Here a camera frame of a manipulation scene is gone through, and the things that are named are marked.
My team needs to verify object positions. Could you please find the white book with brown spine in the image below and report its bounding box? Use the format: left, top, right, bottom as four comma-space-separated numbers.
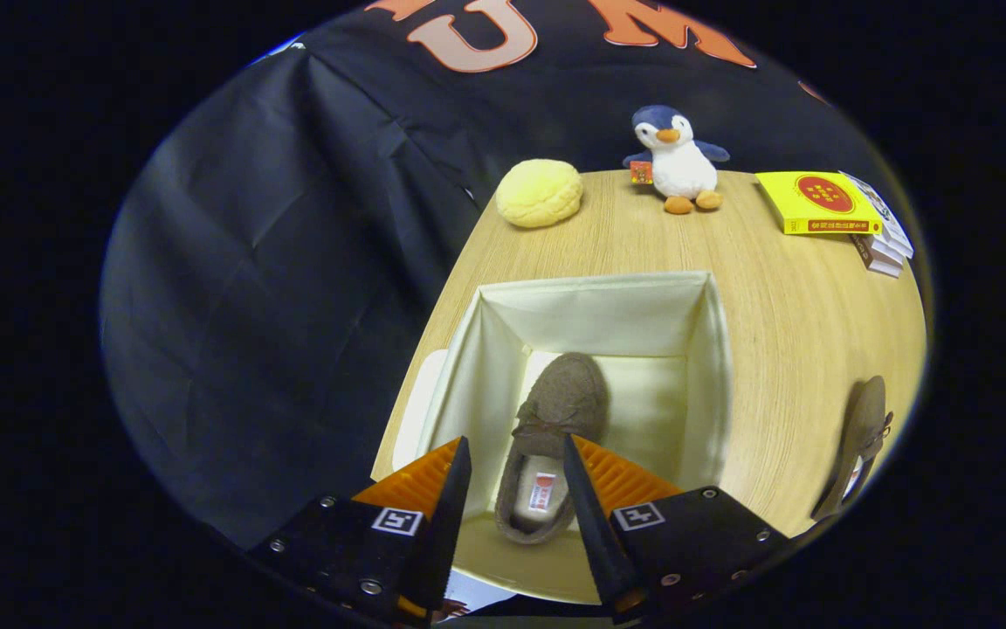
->
857, 249, 904, 279
850, 232, 907, 267

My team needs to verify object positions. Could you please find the white illustrated book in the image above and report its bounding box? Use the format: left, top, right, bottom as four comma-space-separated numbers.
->
839, 171, 914, 259

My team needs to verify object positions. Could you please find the yellow bun plush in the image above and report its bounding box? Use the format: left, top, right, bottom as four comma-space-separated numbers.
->
495, 159, 584, 229

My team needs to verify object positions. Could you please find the yellow book with red circle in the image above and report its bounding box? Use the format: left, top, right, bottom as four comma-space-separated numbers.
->
754, 170, 884, 236

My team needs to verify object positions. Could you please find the brown fuzzy shoe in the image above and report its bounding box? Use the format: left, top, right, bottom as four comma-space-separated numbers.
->
494, 352, 610, 545
811, 376, 894, 522

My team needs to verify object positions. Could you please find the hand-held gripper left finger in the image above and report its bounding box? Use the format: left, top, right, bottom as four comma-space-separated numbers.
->
248, 437, 473, 626

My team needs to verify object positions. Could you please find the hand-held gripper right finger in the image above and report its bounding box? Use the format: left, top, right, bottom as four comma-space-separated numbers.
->
562, 434, 790, 623

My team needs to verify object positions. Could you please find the cream fabric storage box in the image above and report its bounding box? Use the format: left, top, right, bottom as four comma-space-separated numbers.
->
416, 271, 735, 604

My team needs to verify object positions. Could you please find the blue white penguin plush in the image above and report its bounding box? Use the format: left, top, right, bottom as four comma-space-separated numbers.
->
623, 105, 731, 215

